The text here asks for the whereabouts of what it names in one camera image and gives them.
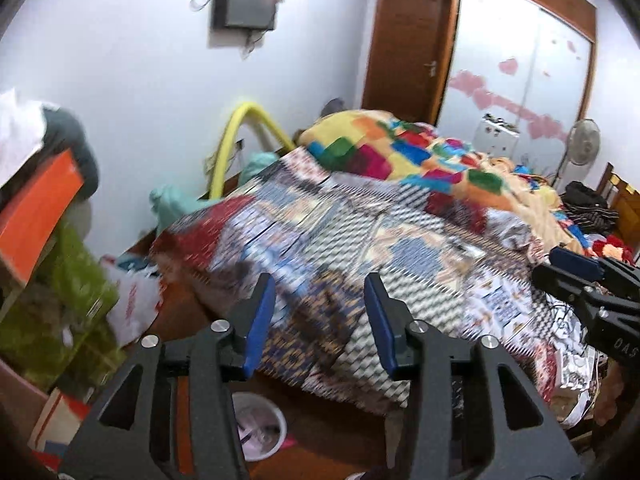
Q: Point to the white boxy appliance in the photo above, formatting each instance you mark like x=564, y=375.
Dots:
x=495, y=135

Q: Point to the wooden wardrobe with sliding doors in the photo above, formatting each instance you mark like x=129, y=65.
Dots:
x=510, y=35

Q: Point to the wooden chair with clothes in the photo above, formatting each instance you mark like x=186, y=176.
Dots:
x=622, y=195

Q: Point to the dark grey garment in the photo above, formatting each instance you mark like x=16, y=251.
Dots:
x=75, y=145

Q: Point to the red plush toy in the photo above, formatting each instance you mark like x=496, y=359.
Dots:
x=612, y=247

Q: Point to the white plastic bag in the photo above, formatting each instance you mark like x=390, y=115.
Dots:
x=135, y=300

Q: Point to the colourful patch quilt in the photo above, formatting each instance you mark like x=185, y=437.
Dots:
x=400, y=155

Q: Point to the teal plush toy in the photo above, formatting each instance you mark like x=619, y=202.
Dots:
x=175, y=200

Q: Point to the small black wall monitor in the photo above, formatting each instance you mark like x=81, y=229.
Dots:
x=245, y=2

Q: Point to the group of pink heart stickers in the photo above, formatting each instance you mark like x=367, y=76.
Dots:
x=480, y=90

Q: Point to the brown wooden door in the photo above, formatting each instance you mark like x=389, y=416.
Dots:
x=407, y=45

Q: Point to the white cloth pile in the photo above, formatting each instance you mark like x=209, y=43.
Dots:
x=17, y=130

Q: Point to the orange box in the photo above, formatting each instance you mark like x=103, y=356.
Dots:
x=40, y=210

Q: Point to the patchwork checkered bedspread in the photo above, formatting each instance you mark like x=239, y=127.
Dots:
x=350, y=240

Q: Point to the yellow foam tube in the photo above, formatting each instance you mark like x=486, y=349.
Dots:
x=232, y=130

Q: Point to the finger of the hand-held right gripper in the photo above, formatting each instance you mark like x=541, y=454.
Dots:
x=575, y=260
x=565, y=285

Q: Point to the black striped clothing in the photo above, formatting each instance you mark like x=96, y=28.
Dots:
x=590, y=205

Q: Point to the white plastic bucket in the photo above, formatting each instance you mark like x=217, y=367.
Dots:
x=260, y=425

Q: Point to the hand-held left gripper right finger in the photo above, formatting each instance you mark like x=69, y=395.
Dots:
x=382, y=320

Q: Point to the white standing fan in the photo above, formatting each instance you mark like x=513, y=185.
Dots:
x=582, y=142

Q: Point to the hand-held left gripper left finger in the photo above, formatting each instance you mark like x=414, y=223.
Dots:
x=260, y=320

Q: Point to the wall socket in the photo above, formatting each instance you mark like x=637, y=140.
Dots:
x=240, y=143

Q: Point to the green patterned bag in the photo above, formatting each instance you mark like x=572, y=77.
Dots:
x=55, y=310

